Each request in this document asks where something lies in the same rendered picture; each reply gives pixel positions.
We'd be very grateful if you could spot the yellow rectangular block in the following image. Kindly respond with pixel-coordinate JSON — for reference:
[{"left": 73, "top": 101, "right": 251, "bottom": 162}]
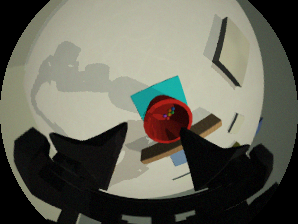
[{"left": 231, "top": 141, "right": 241, "bottom": 147}]

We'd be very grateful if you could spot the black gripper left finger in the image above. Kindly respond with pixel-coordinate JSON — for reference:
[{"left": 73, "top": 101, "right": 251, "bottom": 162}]
[{"left": 49, "top": 123, "right": 128, "bottom": 190}]

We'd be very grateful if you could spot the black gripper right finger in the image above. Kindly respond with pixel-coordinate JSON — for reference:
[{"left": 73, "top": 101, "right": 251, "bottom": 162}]
[{"left": 180, "top": 127, "right": 250, "bottom": 192}]

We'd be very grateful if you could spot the brown wooden plank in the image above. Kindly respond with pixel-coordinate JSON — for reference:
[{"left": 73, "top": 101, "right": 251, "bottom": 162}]
[{"left": 141, "top": 113, "right": 222, "bottom": 164}]

